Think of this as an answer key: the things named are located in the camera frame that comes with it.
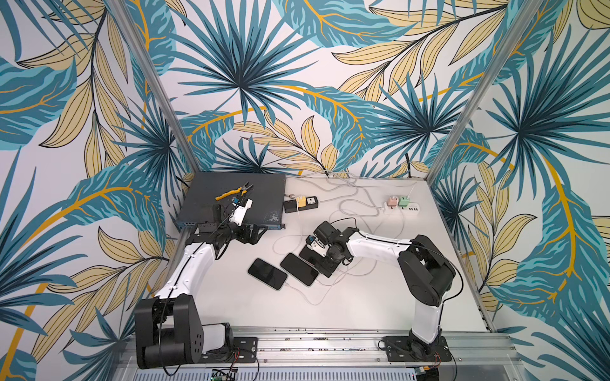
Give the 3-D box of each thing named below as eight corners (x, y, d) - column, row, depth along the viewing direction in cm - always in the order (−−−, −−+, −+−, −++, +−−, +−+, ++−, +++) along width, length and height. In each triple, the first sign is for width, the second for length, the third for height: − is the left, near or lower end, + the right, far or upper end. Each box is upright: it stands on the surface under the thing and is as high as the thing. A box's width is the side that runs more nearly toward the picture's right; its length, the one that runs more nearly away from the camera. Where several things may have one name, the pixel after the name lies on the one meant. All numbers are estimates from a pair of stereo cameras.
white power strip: (385, 215, 108) (387, 211, 106) (383, 206, 111) (384, 202, 109) (419, 215, 108) (421, 212, 106) (416, 206, 112) (418, 202, 109)
